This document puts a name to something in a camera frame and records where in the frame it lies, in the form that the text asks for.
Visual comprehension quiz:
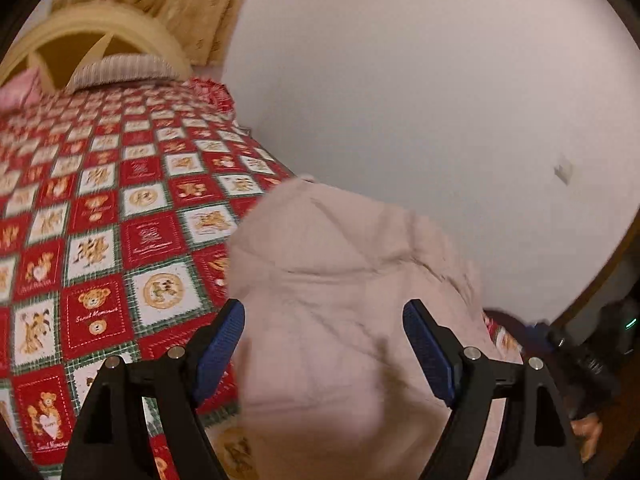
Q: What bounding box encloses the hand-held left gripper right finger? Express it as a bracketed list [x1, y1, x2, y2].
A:
[401, 299, 590, 480]

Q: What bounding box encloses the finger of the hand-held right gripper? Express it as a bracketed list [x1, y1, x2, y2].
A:
[530, 317, 566, 348]

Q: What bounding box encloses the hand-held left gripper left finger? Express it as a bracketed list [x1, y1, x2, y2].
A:
[60, 299, 247, 480]

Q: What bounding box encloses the beige pink down jacket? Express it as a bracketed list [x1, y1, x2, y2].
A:
[220, 175, 526, 480]

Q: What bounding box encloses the person's right hand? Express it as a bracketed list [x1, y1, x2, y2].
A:
[570, 410, 607, 463]

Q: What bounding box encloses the red printed bear quilt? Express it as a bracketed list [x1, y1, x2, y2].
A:
[0, 79, 523, 480]

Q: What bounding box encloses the red floral pillow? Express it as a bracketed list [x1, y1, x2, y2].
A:
[187, 77, 237, 120]

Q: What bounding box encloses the striped pillow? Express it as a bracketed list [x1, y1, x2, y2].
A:
[66, 54, 185, 93]

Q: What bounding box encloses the pink floral pillow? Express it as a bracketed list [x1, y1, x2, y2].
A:
[0, 69, 43, 111]

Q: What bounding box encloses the cream round headboard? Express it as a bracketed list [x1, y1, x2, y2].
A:
[0, 4, 193, 92]

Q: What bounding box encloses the beige patterned curtain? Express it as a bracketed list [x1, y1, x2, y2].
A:
[51, 0, 263, 65]

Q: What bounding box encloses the white wall socket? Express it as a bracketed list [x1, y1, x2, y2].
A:
[554, 156, 576, 186]

